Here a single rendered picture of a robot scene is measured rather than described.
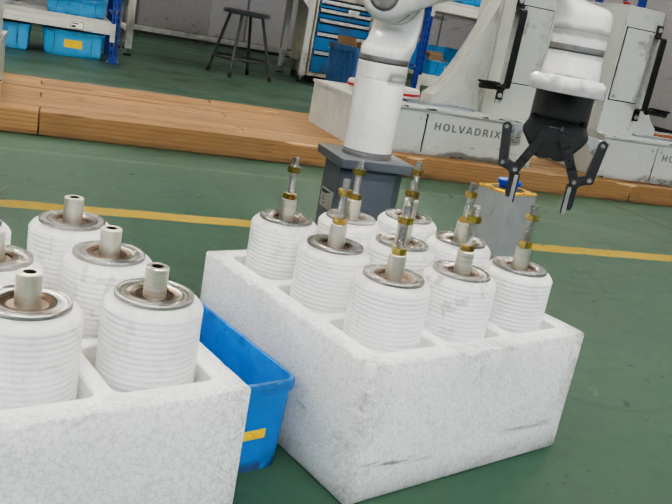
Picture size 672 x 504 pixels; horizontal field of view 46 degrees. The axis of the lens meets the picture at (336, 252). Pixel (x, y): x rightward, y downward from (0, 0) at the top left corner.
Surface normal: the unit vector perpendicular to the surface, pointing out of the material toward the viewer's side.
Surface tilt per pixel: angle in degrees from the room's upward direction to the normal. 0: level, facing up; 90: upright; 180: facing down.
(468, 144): 90
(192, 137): 90
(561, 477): 0
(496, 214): 90
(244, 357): 88
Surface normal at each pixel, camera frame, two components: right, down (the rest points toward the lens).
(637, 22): 0.32, 0.33
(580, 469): 0.18, -0.94
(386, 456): 0.59, 0.32
